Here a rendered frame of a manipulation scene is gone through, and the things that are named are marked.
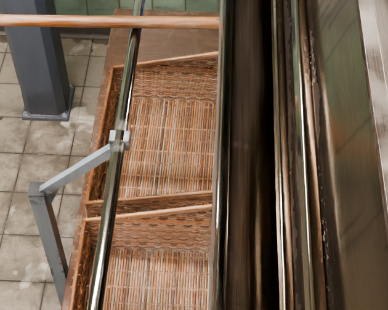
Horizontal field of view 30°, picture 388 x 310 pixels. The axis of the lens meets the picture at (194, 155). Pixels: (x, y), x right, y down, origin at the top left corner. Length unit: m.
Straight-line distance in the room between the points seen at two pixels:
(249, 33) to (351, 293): 0.86
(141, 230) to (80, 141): 1.17
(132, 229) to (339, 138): 1.26
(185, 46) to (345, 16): 1.77
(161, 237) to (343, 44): 1.26
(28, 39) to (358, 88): 2.21
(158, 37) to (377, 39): 1.98
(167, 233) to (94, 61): 1.59
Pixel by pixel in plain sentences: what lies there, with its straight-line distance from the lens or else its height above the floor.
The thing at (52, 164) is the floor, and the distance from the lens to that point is 3.11.
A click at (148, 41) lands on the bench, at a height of 0.58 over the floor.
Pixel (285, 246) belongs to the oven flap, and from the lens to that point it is 1.12.
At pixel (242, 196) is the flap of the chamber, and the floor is 1.41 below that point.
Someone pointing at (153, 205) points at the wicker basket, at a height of 0.74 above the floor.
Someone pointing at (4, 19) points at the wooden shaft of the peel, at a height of 1.20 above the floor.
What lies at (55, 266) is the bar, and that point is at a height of 0.60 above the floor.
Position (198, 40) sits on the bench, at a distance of 2.72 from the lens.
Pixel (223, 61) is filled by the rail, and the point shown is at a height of 1.44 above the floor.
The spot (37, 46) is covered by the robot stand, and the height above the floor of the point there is 0.43.
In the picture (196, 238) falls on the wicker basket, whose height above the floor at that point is 0.66.
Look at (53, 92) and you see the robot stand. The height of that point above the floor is 0.17.
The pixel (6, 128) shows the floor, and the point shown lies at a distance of 3.28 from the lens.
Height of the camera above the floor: 2.42
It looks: 52 degrees down
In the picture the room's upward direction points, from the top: 1 degrees clockwise
